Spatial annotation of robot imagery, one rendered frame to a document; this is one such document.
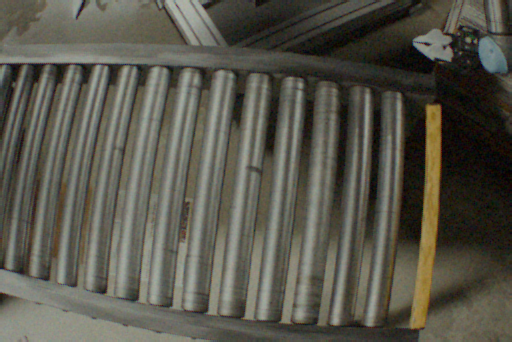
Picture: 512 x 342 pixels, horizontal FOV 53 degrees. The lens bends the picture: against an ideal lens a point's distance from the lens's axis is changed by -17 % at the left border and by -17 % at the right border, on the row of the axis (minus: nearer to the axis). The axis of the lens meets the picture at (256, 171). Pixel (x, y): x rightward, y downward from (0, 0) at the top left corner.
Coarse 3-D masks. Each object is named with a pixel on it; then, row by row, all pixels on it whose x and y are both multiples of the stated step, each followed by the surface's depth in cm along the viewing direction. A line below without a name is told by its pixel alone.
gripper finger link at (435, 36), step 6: (432, 30) 112; (438, 30) 112; (426, 36) 115; (432, 36) 115; (438, 36) 114; (444, 36) 114; (420, 42) 116; (426, 42) 116; (432, 42) 116; (438, 42) 116; (444, 42) 116; (450, 42) 115; (444, 48) 116
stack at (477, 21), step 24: (456, 0) 164; (480, 0) 114; (480, 24) 123; (432, 72) 164; (480, 72) 143; (456, 96) 166; (480, 96) 156; (504, 96) 147; (456, 120) 180; (480, 120) 169; (504, 120) 165; (480, 144) 188
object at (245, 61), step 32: (0, 64) 115; (32, 64) 115; (64, 64) 114; (96, 64) 114; (128, 64) 113; (160, 64) 113; (192, 64) 113; (224, 64) 112; (256, 64) 112; (288, 64) 112; (320, 64) 112; (352, 64) 112; (416, 96) 111
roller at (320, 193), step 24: (336, 96) 111; (336, 120) 110; (312, 144) 109; (336, 144) 109; (312, 168) 108; (336, 168) 108; (312, 192) 106; (312, 216) 105; (312, 240) 104; (312, 264) 102; (312, 288) 101; (312, 312) 100
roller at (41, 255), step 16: (64, 80) 113; (80, 80) 114; (64, 96) 112; (64, 112) 111; (64, 128) 111; (48, 144) 110; (64, 144) 110; (48, 160) 109; (64, 160) 111; (48, 176) 108; (48, 192) 107; (48, 208) 106; (48, 224) 106; (32, 240) 105; (48, 240) 105; (32, 256) 104; (48, 256) 105; (32, 272) 103; (48, 272) 105
